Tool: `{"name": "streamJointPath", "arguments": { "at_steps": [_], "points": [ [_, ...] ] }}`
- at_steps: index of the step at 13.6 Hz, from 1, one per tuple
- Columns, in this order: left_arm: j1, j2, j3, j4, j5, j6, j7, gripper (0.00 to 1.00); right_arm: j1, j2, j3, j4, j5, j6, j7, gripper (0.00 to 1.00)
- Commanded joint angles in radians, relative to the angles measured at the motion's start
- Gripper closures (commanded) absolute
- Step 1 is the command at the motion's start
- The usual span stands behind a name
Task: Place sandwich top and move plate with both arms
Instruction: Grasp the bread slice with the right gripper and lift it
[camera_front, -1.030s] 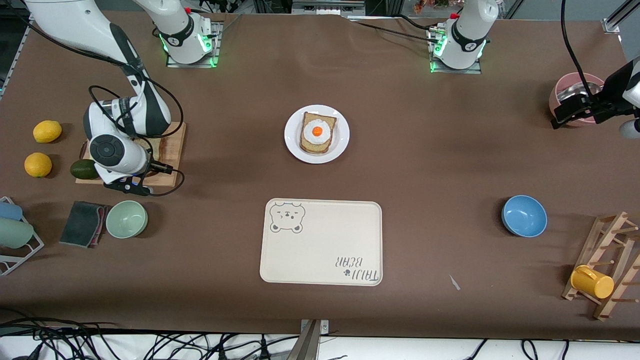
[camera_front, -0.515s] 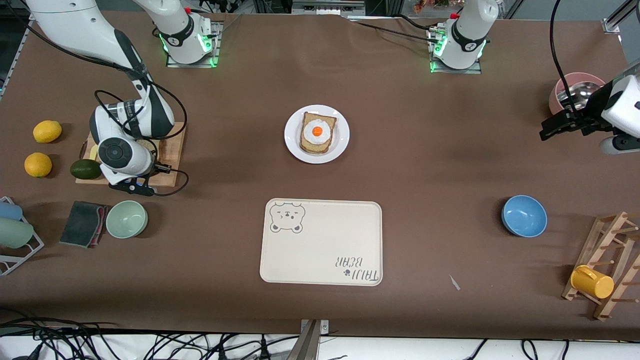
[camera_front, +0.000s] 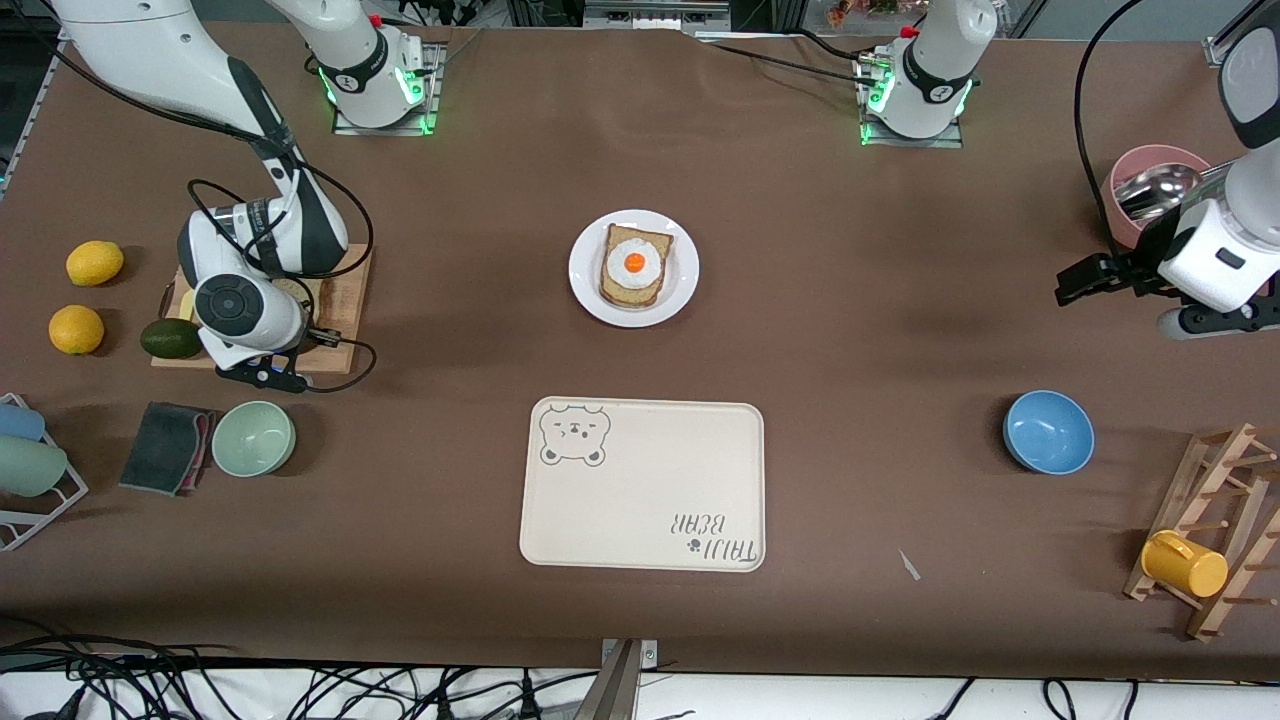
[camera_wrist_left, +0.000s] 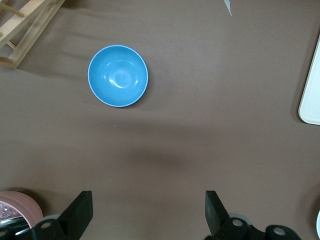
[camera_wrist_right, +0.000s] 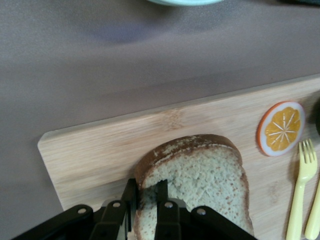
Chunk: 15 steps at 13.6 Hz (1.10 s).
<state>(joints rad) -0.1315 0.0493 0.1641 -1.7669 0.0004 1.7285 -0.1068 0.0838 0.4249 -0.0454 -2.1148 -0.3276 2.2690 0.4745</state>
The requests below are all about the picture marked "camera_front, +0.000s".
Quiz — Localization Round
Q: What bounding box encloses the fried egg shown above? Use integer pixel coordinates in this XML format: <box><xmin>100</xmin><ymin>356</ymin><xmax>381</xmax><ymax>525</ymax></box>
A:
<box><xmin>606</xmin><ymin>238</ymin><xmax>663</xmax><ymax>292</ymax></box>

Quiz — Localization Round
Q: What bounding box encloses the cream bear print tray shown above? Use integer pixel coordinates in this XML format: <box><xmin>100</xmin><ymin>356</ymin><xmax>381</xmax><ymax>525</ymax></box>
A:
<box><xmin>519</xmin><ymin>396</ymin><xmax>767</xmax><ymax>573</ymax></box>

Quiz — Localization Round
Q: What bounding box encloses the wooden peg rack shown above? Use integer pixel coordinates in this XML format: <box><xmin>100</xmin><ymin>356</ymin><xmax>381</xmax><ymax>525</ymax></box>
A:
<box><xmin>1123</xmin><ymin>422</ymin><xmax>1280</xmax><ymax>642</ymax></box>

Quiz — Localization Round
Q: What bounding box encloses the yellow mug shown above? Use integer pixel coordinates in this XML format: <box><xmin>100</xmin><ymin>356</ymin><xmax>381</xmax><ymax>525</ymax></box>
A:
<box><xmin>1140</xmin><ymin>529</ymin><xmax>1230</xmax><ymax>599</ymax></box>

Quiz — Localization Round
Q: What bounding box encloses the blue bowl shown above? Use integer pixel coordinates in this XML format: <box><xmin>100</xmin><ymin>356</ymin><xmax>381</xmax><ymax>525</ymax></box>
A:
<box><xmin>1003</xmin><ymin>389</ymin><xmax>1096</xmax><ymax>476</ymax></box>

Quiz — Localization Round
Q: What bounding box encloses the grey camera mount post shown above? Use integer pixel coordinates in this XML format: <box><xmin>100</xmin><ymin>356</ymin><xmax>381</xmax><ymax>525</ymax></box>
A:
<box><xmin>572</xmin><ymin>638</ymin><xmax>659</xmax><ymax>720</ymax></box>

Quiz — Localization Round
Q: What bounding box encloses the white round plate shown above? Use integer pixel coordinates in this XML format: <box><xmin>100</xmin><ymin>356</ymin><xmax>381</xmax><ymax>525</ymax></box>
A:
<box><xmin>568</xmin><ymin>209</ymin><xmax>700</xmax><ymax>329</ymax></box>

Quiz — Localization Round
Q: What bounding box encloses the metal spoon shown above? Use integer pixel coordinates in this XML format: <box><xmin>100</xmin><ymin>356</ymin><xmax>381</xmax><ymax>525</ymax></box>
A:
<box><xmin>1113</xmin><ymin>163</ymin><xmax>1236</xmax><ymax>221</ymax></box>

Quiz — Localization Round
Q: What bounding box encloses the blue cup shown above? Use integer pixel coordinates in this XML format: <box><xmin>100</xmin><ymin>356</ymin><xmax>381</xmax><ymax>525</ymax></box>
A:
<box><xmin>0</xmin><ymin>402</ymin><xmax>47</xmax><ymax>442</ymax></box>

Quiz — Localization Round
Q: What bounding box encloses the golden toast bread slice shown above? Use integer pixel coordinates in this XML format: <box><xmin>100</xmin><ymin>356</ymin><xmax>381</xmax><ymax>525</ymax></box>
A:
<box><xmin>599</xmin><ymin>224</ymin><xmax>674</xmax><ymax>309</ymax></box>

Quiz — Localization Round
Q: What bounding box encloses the wooden cutting board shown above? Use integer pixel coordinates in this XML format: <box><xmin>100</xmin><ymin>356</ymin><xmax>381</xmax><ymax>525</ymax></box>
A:
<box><xmin>151</xmin><ymin>240</ymin><xmax>373</xmax><ymax>375</ymax></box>

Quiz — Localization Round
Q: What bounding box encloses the dark green avocado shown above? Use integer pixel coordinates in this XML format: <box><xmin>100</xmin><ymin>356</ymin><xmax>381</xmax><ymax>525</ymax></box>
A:
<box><xmin>140</xmin><ymin>317</ymin><xmax>205</xmax><ymax>360</ymax></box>

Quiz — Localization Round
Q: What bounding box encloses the grey metal equipment box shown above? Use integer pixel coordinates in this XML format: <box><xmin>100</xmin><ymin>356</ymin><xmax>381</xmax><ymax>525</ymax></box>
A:
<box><xmin>583</xmin><ymin>0</ymin><xmax>733</xmax><ymax>33</ymax></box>

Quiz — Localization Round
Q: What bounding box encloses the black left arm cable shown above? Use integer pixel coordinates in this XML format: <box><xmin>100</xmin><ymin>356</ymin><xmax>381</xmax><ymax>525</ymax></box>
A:
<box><xmin>1073</xmin><ymin>0</ymin><xmax>1181</xmax><ymax>261</ymax></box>

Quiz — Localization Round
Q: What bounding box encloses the black cable tangle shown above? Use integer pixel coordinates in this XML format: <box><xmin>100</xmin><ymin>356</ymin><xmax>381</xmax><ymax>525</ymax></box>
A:
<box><xmin>0</xmin><ymin>618</ymin><xmax>601</xmax><ymax>720</ymax></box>

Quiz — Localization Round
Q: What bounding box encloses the sage green cup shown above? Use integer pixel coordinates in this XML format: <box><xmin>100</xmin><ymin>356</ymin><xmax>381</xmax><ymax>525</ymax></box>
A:
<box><xmin>0</xmin><ymin>436</ymin><xmax>69</xmax><ymax>498</ymax></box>

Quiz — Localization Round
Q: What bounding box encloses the black base power cable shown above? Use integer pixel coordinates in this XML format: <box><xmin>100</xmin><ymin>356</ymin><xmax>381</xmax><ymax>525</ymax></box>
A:
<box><xmin>690</xmin><ymin>30</ymin><xmax>886</xmax><ymax>86</ymax></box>

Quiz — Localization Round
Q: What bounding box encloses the mint green bowl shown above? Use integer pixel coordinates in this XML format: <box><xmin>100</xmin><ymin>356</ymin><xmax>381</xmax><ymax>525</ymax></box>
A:
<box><xmin>211</xmin><ymin>400</ymin><xmax>297</xmax><ymax>478</ymax></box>

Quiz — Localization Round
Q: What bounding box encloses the grey pink folded cloth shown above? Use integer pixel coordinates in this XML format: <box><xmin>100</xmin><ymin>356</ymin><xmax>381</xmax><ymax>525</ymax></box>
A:
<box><xmin>118</xmin><ymin>401</ymin><xmax>216</xmax><ymax>497</ymax></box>

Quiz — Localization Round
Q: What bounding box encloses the pink bowl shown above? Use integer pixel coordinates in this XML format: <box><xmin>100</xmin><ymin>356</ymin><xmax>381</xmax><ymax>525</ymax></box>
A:
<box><xmin>1100</xmin><ymin>144</ymin><xmax>1216</xmax><ymax>251</ymax></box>

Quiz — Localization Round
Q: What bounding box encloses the white wire rack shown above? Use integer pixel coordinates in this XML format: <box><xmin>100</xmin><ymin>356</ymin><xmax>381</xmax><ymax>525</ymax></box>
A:
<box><xmin>0</xmin><ymin>392</ymin><xmax>90</xmax><ymax>553</ymax></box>

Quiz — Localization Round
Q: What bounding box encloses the yellow lemon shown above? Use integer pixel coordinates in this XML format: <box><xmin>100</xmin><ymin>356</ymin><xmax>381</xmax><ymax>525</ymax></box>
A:
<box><xmin>66</xmin><ymin>240</ymin><xmax>126</xmax><ymax>288</ymax></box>
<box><xmin>48</xmin><ymin>304</ymin><xmax>106</xmax><ymax>357</ymax></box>

